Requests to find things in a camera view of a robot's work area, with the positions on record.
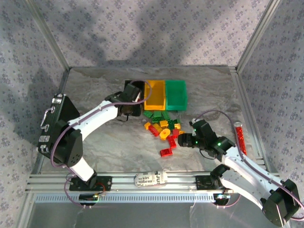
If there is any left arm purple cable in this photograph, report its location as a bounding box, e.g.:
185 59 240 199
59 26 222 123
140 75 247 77
50 79 153 210

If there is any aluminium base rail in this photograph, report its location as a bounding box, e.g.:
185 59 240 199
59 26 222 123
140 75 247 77
25 172 281 192

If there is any white label tag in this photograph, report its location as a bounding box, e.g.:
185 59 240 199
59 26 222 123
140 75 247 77
133 171 168 189

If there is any green plastic bin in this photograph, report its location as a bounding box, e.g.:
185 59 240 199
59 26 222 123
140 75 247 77
165 80 188 112

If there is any aluminium frame post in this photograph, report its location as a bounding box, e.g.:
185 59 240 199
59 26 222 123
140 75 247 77
25 0 71 71
234 0 283 72

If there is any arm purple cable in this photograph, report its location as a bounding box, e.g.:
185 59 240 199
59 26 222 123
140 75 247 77
191 109 304 223
50 79 153 210

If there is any black plastic bin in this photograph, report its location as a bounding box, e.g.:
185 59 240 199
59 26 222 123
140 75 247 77
124 80 146 117

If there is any black case with metal handle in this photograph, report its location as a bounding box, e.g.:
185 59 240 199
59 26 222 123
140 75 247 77
37 94 81 160

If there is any red glitter tube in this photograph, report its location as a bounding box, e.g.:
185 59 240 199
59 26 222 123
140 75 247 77
234 121 248 156

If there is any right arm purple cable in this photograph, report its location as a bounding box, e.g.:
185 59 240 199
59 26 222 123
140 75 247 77
191 109 304 223

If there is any yellow plastic bin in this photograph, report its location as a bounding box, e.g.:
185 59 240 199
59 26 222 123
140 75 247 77
143 80 167 111

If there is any slotted grey cable duct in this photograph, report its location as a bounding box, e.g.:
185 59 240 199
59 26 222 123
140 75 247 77
34 192 228 204

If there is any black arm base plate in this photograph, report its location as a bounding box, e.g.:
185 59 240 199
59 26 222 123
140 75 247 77
68 175 113 192
196 175 239 191

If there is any small black controller board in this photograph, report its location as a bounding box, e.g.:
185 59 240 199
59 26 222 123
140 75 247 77
79 193 100 202
213 193 231 206

